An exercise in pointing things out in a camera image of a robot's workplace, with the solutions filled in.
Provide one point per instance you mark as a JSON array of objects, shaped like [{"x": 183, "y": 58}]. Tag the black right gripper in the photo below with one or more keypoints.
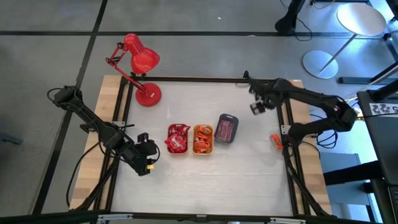
[{"x": 267, "y": 91}]

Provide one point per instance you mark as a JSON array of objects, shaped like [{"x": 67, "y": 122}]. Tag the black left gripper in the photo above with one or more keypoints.
[{"x": 143, "y": 154}]

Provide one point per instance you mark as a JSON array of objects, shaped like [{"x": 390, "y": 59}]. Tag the orange plastic bin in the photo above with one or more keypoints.
[{"x": 168, "y": 146}]

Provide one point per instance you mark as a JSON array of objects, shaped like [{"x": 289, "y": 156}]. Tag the blue-grey plastic bin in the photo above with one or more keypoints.
[{"x": 228, "y": 116}]

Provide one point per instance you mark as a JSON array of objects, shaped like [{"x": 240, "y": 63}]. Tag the maroon candy pack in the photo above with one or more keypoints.
[
  {"x": 229, "y": 130},
  {"x": 221, "y": 130}
]

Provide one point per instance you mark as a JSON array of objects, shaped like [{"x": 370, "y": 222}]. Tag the yellow plastic bin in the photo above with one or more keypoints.
[{"x": 202, "y": 153}]

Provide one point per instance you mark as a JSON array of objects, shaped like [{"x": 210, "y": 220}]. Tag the orange Reese's nougat candy pack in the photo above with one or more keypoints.
[{"x": 202, "y": 135}]

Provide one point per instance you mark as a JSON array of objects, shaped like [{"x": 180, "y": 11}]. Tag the small orange candy pack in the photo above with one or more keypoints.
[{"x": 203, "y": 129}]

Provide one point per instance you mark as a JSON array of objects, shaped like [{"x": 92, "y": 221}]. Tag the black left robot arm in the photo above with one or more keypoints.
[{"x": 93, "y": 119}]

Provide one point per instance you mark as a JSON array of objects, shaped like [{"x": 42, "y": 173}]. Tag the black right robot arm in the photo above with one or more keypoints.
[{"x": 317, "y": 99}]

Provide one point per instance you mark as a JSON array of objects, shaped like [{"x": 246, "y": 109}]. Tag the black stand foot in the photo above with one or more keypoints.
[{"x": 287, "y": 23}]

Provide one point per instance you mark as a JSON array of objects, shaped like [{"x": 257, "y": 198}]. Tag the black floor stand leg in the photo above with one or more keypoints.
[{"x": 357, "y": 80}]

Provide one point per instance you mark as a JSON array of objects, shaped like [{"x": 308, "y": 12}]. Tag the red desk lamp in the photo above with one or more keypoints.
[{"x": 144, "y": 59}]

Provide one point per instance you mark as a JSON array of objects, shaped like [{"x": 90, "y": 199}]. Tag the blue-grey cabinet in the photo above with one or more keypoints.
[{"x": 337, "y": 158}]

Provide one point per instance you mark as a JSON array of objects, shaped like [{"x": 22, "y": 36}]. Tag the black crossbar silver brackets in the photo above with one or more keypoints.
[{"x": 62, "y": 217}]

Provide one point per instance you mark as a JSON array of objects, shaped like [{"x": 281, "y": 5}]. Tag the white printed label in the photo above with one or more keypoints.
[{"x": 382, "y": 109}]

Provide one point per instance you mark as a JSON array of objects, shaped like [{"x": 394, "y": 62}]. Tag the black desk leg bar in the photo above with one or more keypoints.
[{"x": 351, "y": 174}]

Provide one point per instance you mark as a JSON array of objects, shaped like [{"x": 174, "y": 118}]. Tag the black desk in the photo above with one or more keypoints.
[{"x": 382, "y": 140}]

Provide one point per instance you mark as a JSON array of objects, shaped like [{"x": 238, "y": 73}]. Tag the small black frame knob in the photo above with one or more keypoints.
[{"x": 246, "y": 74}]

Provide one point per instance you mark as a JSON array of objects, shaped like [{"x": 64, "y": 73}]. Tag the black table frame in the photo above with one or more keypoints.
[{"x": 202, "y": 79}]

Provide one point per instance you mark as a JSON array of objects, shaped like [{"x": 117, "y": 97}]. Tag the white round pedestal table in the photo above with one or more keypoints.
[{"x": 360, "y": 18}]

